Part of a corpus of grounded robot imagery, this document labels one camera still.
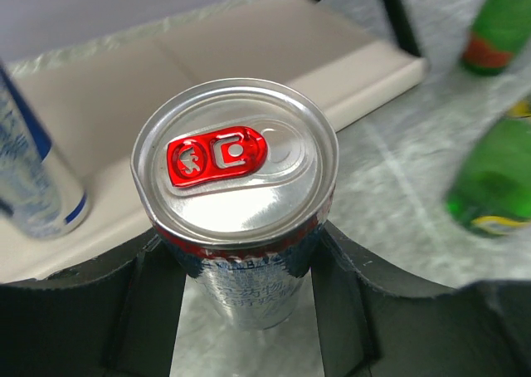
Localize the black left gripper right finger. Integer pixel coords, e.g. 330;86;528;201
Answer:
311;223;530;376

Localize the silver energy drink can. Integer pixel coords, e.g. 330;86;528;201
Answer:
131;78;339;330

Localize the green Perrier bottle centre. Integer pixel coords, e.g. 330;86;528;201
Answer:
445;96;530;237

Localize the beige three-tier shelf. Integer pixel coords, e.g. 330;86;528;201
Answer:
0;0;431;285

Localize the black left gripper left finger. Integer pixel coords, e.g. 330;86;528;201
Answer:
1;231;186;376

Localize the green bottle far right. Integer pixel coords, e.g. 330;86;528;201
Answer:
460;0;530;76

